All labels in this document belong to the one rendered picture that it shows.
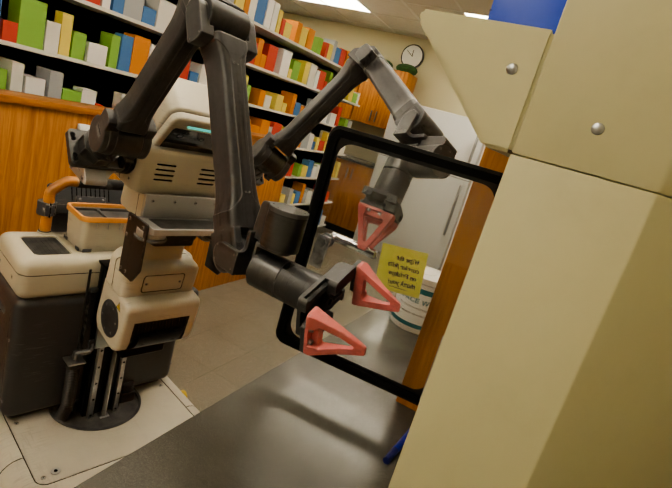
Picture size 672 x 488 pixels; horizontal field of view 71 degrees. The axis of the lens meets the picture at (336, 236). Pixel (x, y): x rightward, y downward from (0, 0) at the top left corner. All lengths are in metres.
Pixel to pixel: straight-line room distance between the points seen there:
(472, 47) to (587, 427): 0.34
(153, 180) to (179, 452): 0.74
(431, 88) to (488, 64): 5.90
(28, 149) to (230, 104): 1.69
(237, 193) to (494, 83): 0.42
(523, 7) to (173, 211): 0.94
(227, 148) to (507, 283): 0.47
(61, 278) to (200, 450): 0.97
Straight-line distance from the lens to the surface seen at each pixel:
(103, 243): 1.62
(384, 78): 1.10
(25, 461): 1.68
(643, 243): 0.43
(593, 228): 0.42
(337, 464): 0.74
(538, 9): 0.65
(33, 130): 2.37
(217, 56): 0.80
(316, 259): 0.79
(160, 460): 0.68
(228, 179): 0.72
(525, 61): 0.43
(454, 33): 0.45
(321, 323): 0.56
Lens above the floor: 1.40
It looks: 14 degrees down
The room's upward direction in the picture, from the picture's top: 16 degrees clockwise
